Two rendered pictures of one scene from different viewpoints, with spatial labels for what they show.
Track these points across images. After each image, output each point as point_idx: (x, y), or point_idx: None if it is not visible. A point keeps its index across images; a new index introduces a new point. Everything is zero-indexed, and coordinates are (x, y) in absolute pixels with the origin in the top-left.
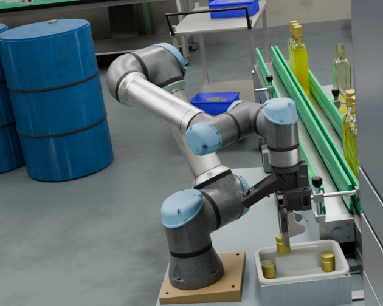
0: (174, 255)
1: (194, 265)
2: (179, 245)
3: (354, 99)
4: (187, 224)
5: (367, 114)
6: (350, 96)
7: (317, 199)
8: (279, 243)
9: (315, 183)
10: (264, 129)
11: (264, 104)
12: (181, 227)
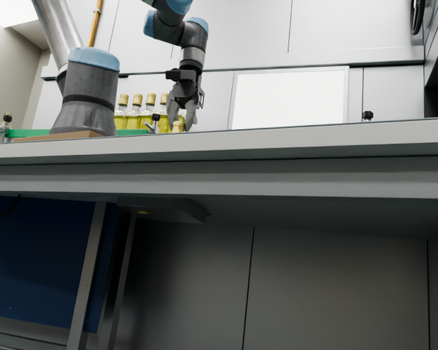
0: (91, 100)
1: (111, 119)
2: (104, 89)
3: (140, 94)
4: (117, 73)
5: None
6: (126, 96)
7: (156, 130)
8: (181, 126)
9: (157, 117)
10: (193, 30)
11: (193, 16)
12: (112, 72)
